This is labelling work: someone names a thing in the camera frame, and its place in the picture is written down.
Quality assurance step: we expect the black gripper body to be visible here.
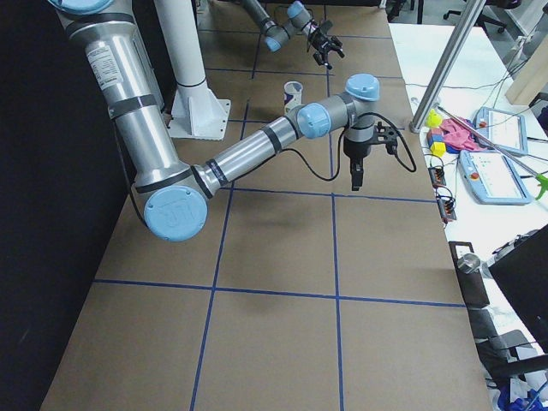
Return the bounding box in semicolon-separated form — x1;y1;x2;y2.
343;138;372;161
308;26;336;54

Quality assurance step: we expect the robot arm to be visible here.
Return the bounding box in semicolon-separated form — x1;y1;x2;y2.
54;1;379;241
240;0;345;70

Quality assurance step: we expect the spare tennis ball one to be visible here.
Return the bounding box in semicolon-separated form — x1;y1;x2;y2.
425;109;444;128

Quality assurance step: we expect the orange circuit board far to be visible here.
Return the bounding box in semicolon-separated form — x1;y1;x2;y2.
428;165;446;188

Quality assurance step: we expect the orange circuit board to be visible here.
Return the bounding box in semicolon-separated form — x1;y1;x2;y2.
428;165;446;188
436;194;457;223

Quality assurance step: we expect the yellow cube block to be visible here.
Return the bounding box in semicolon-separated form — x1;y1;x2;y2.
429;141;446;158

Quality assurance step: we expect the orange circuit board near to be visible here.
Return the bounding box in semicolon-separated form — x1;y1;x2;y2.
436;194;457;223

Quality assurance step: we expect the pink cloth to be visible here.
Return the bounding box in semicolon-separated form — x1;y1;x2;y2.
440;119;485;152

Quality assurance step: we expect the near teach pendant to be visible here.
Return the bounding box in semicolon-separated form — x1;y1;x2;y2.
459;151;533;206

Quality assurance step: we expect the teach pendant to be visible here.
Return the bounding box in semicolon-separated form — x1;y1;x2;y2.
474;106;528;156
459;151;533;206

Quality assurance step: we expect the far teach pendant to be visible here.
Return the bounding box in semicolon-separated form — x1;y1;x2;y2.
474;106;528;156

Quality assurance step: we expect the steel cylinder weight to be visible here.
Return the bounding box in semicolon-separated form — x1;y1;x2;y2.
456;253;481;274

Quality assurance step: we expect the reach grabber stick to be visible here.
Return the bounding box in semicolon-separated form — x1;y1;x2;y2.
437;104;548;200

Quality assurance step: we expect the black monitor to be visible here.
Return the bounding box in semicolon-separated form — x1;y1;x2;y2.
489;227;547;349

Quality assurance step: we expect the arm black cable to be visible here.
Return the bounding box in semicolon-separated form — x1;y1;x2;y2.
282;111;418;182

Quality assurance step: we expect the aluminium frame post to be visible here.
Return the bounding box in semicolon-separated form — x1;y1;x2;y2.
409;0;486;134

